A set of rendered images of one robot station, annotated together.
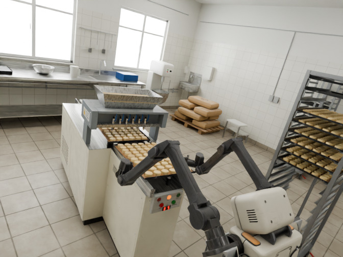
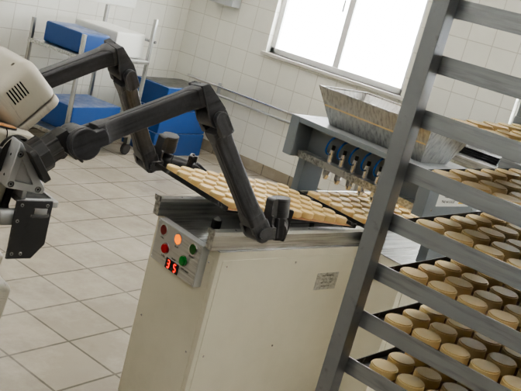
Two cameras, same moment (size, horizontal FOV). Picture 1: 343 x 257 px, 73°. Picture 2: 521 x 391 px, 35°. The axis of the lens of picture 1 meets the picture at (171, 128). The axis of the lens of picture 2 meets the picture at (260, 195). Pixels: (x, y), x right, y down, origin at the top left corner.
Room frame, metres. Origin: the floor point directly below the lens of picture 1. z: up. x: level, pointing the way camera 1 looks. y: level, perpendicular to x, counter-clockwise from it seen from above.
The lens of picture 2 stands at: (1.19, -2.56, 1.65)
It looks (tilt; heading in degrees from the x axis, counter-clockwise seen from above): 14 degrees down; 81
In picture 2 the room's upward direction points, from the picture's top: 15 degrees clockwise
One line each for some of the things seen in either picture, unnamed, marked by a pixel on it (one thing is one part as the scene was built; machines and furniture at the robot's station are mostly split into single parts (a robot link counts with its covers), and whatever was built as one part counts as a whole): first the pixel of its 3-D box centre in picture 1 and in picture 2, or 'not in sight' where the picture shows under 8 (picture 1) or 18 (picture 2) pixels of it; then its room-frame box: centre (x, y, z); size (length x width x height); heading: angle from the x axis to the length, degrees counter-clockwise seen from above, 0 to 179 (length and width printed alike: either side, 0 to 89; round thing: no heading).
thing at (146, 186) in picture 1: (104, 131); (355, 205); (2.06, 0.63, 0.87); 2.01 x 0.03 x 0.07; 37
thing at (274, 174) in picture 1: (286, 170); not in sight; (2.11, -1.20, 0.87); 0.64 x 0.03 x 0.03; 133
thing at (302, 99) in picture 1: (315, 99); not in sight; (2.11, -1.20, 1.59); 0.64 x 0.03 x 0.03; 133
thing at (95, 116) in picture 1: (124, 123); (373, 185); (2.06, 0.45, 1.01); 0.72 x 0.33 x 0.34; 127
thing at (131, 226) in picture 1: (138, 205); (239, 330); (1.65, 0.14, 0.45); 0.70 x 0.34 x 0.90; 37
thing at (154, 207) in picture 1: (166, 200); (179, 251); (1.36, -0.07, 0.77); 0.24 x 0.04 x 0.14; 127
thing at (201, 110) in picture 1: (207, 110); not in sight; (5.53, -0.79, 0.49); 0.72 x 0.42 x 0.15; 142
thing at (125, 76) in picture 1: (127, 76); not in sight; (5.15, 1.21, 0.95); 0.40 x 0.30 x 0.14; 139
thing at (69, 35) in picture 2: not in sight; (77, 38); (0.49, 3.85, 0.88); 0.40 x 0.30 x 0.16; 140
